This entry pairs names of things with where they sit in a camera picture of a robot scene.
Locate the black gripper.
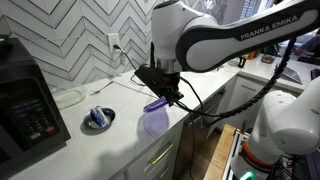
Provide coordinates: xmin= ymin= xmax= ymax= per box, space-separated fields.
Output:
xmin=134 ymin=65 xmax=184 ymax=106

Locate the dark blue translucent lid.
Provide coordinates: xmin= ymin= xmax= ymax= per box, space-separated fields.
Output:
xmin=143 ymin=97 xmax=168 ymax=112

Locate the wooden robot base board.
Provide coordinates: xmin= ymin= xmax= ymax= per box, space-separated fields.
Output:
xmin=204 ymin=124 xmax=236 ymax=180

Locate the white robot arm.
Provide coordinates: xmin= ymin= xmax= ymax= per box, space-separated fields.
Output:
xmin=135 ymin=0 xmax=320 ymax=180

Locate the blue white packet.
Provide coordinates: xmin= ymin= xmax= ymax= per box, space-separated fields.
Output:
xmin=90 ymin=106 xmax=110 ymax=128

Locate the small metal bowl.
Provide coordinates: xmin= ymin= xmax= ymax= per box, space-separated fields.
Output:
xmin=83 ymin=106 xmax=116 ymax=129

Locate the clear plastic container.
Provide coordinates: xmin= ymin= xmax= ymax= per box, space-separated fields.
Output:
xmin=52 ymin=86 xmax=86 ymax=110

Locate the black microwave oven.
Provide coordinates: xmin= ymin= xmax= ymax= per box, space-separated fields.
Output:
xmin=0 ymin=35 xmax=70 ymax=179

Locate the black power cable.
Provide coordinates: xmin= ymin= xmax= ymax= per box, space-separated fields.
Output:
xmin=113 ymin=43 xmax=149 ymax=88

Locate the gold drawer handle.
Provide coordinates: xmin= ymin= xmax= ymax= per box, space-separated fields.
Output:
xmin=148 ymin=142 xmax=173 ymax=165

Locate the white wall outlet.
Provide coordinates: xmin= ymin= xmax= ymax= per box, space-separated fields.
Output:
xmin=107 ymin=33 xmax=120 ymax=53

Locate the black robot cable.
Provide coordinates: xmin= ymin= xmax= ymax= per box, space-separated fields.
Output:
xmin=174 ymin=37 xmax=298 ymax=180

